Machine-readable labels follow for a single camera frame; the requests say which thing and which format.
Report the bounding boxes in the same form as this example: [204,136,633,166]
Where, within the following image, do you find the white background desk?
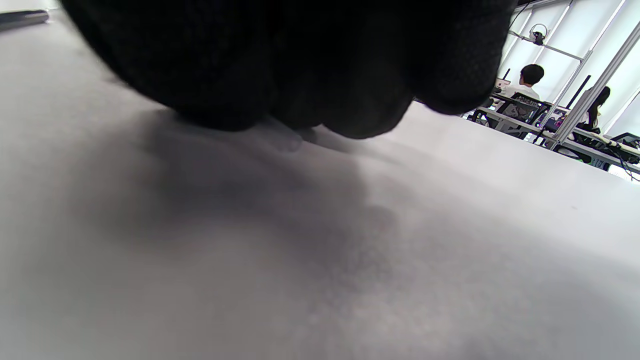
[467,92,640,176]

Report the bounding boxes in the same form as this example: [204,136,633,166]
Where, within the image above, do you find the group of black pen refills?
[0,9,50,32]

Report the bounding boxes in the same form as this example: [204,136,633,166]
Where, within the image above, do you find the person's right hand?
[59,0,518,140]

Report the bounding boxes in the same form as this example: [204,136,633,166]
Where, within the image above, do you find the aluminium frame post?
[547,20,640,148]

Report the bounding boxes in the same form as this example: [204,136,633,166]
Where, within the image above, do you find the black camera on rail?
[529,23,549,47]

